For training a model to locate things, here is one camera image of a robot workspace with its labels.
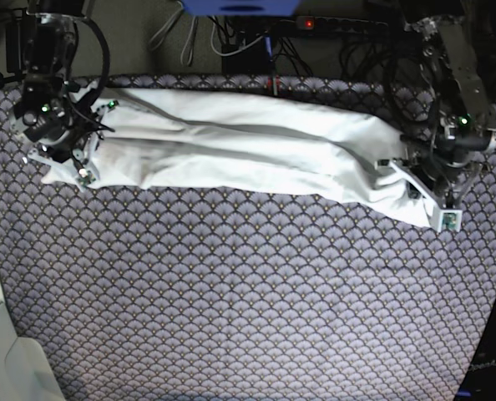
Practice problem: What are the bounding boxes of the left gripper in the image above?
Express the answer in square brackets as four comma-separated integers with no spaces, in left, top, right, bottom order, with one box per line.
[377,124,496,232]

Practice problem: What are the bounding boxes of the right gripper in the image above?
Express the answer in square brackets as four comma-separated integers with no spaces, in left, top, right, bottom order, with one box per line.
[10,98,119,191]

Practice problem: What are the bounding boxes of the white T-shirt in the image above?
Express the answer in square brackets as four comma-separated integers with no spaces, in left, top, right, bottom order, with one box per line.
[93,89,432,227]

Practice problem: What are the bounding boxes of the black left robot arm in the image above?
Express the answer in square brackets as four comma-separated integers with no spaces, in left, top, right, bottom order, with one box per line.
[377,1,496,232]

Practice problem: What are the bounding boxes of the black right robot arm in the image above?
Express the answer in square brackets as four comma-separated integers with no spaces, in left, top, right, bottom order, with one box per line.
[10,1,119,190]

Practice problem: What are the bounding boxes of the red black table clamp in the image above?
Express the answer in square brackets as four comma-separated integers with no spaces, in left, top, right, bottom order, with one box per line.
[269,75,280,97]

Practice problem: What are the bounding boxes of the black power strip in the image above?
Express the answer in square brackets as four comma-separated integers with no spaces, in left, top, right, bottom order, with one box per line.
[295,16,389,35]

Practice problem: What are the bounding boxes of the patterned purple tablecloth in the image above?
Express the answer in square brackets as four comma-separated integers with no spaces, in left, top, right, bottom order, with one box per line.
[0,88,496,400]

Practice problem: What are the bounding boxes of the black box under table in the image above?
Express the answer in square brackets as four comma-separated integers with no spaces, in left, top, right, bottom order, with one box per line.
[221,41,272,75]

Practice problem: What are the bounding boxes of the white plastic bin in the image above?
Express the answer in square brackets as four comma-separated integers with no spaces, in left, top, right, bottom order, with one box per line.
[0,302,65,400]

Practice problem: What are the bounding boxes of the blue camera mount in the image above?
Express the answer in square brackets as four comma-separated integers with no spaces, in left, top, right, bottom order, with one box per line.
[182,0,300,17]

